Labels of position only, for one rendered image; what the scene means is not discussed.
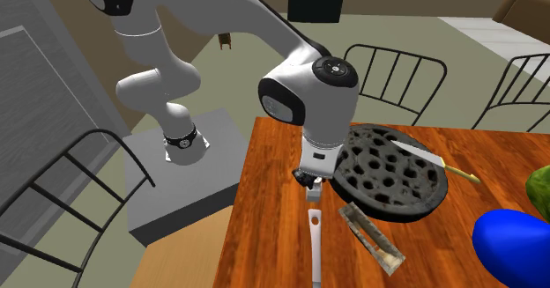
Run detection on wooden table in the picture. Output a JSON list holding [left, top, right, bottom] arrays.
[[212, 115, 550, 288]]

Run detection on white spatula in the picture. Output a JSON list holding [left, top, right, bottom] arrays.
[[308, 208, 323, 288]]

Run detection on dark round perforated trivet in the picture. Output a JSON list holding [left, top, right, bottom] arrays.
[[331, 123, 450, 225]]

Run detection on grey oblong tray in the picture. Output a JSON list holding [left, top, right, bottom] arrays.
[[338, 201, 406, 277]]

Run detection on grey robot stand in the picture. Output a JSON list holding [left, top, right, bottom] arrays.
[[122, 107, 250, 247]]

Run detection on black metal chair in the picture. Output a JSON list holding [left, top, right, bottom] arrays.
[[343, 43, 449, 128], [0, 128, 157, 288], [471, 53, 550, 133]]

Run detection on blue rounded object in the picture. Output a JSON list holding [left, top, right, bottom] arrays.
[[472, 208, 550, 288]]

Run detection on green rounded object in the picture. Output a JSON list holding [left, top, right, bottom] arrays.
[[525, 165, 550, 225]]

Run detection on grey door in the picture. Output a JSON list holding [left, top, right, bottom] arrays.
[[0, 0, 130, 254]]

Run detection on brown armchair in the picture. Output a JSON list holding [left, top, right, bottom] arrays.
[[492, 0, 550, 46]]

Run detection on yellow-handled knife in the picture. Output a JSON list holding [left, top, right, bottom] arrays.
[[390, 139, 482, 185]]

